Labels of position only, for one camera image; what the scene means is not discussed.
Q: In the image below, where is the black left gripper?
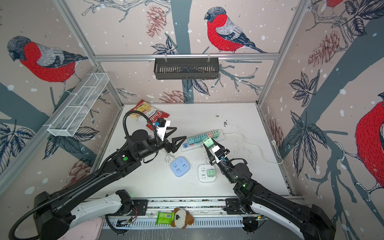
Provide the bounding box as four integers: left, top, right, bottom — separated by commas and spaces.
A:
138, 126, 187, 160

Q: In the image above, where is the teal plug adapter front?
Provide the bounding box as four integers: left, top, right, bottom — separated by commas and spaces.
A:
188, 137, 195, 145

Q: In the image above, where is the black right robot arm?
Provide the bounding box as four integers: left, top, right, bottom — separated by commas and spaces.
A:
204, 138, 336, 240

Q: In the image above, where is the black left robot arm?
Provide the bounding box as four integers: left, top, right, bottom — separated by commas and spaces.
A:
9, 110, 187, 240

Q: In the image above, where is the white multicolour power strip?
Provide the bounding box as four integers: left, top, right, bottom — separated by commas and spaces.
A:
181, 130, 225, 152

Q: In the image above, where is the white square socket cube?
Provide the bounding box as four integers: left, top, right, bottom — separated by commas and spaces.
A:
198, 164, 217, 183

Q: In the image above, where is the blue square socket cube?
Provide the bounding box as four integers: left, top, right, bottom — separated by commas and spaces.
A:
170, 157, 190, 178

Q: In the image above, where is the red Chuba chips bag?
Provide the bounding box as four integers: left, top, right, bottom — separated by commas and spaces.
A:
130, 100, 170, 130

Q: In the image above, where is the brown plush dog toy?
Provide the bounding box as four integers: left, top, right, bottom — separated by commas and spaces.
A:
170, 208, 195, 230

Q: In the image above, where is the green wet wipes pack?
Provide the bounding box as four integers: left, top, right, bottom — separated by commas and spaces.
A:
156, 212, 175, 225

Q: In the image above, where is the pink tray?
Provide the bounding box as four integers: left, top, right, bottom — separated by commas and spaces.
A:
59, 217, 104, 240

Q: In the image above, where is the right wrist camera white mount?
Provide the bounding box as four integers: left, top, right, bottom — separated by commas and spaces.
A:
212, 146, 229, 164

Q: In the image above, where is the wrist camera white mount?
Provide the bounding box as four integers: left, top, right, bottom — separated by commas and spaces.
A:
155, 118, 171, 141
212, 146, 229, 164

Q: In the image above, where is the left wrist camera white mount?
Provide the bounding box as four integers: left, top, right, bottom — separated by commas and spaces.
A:
155, 118, 171, 141

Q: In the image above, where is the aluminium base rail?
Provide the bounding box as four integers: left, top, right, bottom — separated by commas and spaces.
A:
101, 196, 304, 230

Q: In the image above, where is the white power strip cable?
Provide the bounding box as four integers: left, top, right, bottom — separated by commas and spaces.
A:
223, 132, 284, 165

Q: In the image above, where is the black hanging wall basket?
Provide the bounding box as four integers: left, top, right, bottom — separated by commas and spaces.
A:
154, 58, 220, 80

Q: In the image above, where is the white wire mesh shelf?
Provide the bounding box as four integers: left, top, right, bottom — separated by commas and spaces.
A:
48, 73, 110, 137

